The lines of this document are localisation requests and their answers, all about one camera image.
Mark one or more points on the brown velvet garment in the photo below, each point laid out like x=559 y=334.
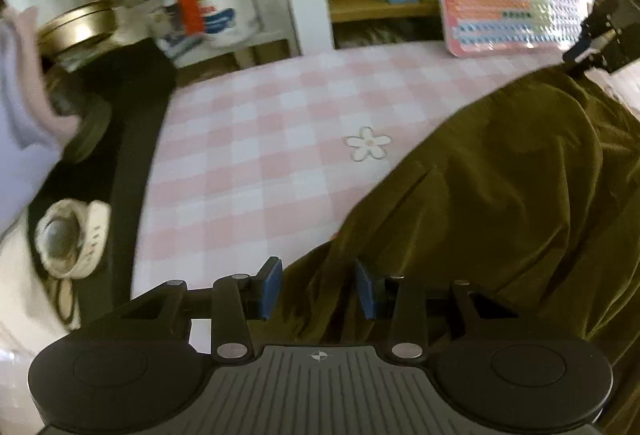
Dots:
x=500 y=195

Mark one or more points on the white wristwatch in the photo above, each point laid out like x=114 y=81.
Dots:
x=70 y=237

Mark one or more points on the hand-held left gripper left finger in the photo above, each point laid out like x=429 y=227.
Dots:
x=270 y=287

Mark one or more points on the black case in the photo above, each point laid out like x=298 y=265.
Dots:
x=135 y=140

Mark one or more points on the dark round disc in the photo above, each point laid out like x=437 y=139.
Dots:
x=90 y=122

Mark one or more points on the lavender folded cloth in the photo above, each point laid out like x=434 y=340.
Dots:
x=20 y=105

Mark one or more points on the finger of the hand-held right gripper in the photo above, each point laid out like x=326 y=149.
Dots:
x=585 y=47

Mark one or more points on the white tub with green lid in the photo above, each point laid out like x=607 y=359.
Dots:
x=225 y=10

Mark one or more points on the gold round tin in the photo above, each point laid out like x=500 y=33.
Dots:
x=77 y=30

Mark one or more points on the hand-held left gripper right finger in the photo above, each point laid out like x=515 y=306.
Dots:
x=367 y=290

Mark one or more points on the pink checked printed tablecloth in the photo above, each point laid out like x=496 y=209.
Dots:
x=250 y=140

